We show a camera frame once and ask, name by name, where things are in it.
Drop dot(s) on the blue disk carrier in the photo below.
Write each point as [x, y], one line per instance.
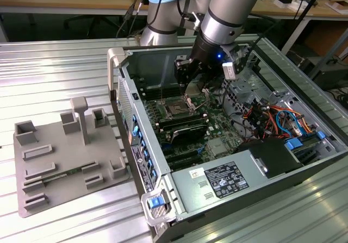
[293, 144]

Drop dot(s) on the black office chair base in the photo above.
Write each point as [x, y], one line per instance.
[93, 22]

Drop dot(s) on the black expansion slot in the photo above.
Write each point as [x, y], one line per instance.
[182, 154]
[187, 162]

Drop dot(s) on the grey power supply unit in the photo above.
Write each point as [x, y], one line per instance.
[190, 196]

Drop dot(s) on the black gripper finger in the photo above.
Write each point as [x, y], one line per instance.
[185, 73]

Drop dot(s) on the white small box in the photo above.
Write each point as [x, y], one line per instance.
[295, 5]

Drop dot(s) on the black RAM slot bank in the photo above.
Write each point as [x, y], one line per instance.
[185, 122]
[157, 89]

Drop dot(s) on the black plastic shroud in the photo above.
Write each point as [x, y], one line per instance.
[272, 158]

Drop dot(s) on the black box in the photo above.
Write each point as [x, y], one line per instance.
[331, 77]

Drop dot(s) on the silver drive cage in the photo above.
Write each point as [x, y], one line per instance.
[242, 96]

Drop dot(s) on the brown cardboard box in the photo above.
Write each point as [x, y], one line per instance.
[326, 39]

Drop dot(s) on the CPU socket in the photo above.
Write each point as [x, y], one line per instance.
[166, 112]

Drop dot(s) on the green motherboard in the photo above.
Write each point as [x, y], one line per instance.
[223, 129]

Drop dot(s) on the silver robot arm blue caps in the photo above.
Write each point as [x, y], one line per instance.
[223, 17]

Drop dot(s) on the black expansion card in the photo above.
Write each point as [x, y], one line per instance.
[190, 134]

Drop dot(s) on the open grey PC case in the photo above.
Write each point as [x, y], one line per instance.
[155, 150]

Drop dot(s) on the silver chipset heatsink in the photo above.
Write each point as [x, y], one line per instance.
[218, 148]

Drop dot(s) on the grey parts rack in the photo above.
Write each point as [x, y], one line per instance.
[68, 156]

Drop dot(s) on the cardboard piece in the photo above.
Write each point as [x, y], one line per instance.
[337, 7]

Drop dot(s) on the blue case latch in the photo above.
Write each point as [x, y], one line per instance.
[154, 202]

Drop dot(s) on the green RAM stick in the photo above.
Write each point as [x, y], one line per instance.
[61, 175]

